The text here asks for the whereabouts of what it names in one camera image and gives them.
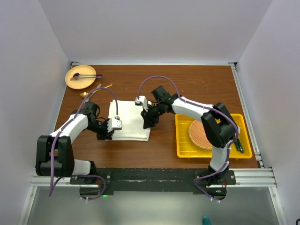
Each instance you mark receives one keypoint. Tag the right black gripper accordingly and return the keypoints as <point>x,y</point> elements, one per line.
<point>149,121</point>

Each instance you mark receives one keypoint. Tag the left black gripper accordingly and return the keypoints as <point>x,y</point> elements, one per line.
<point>105,135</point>

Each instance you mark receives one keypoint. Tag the white cloth napkin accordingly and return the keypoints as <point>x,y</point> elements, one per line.
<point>132,123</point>

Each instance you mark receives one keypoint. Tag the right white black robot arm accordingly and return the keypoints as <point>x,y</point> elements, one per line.
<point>219,127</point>

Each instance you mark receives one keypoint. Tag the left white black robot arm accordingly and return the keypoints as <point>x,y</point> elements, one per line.
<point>55,156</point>

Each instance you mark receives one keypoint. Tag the silver fork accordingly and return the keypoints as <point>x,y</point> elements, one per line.
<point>90,94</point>

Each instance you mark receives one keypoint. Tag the yellow plastic tray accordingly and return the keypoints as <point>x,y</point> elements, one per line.
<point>186,148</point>

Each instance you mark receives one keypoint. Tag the woven wicker basket plate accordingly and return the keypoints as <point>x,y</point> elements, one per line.
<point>198,136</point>

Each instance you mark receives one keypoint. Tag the purple spoon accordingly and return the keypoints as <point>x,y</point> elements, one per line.
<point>75,77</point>

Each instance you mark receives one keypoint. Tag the beige round plate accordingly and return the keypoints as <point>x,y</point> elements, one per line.
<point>82,83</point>

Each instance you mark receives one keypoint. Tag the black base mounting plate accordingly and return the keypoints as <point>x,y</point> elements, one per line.
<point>156,180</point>

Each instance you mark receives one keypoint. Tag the teal cloth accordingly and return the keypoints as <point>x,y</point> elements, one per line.
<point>206,220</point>

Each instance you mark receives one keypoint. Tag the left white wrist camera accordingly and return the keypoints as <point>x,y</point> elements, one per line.
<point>114,124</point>

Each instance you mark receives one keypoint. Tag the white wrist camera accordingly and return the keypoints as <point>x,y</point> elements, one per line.
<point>114,124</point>
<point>142,101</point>

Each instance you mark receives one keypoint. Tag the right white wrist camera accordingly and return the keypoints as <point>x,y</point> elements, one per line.
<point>142,101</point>

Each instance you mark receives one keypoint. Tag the green handled snips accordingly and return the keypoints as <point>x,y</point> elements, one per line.
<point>239,146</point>

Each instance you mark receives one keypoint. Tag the aluminium right side rail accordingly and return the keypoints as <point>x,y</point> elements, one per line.
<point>253,140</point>

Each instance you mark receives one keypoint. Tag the aluminium rail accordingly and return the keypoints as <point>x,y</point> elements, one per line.
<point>253,140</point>
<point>259,177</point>

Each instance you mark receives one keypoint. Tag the aluminium front rail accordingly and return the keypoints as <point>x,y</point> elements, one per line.
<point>259,177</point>

